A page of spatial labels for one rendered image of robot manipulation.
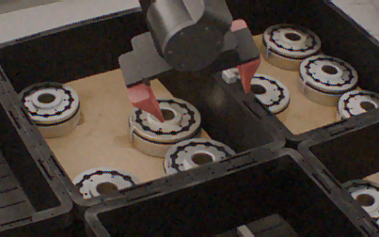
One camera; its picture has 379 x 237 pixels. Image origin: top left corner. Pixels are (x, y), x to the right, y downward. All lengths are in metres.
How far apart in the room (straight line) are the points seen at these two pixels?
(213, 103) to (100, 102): 0.19
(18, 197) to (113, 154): 0.17
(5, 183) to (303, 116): 0.48
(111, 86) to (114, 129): 0.11
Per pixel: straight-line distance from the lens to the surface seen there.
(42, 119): 1.35
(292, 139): 1.23
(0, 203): 1.26
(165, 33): 0.84
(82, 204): 1.10
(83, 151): 1.34
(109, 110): 1.42
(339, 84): 1.48
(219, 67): 0.97
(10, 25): 1.91
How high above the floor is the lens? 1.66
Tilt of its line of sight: 36 degrees down
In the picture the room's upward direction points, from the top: 4 degrees clockwise
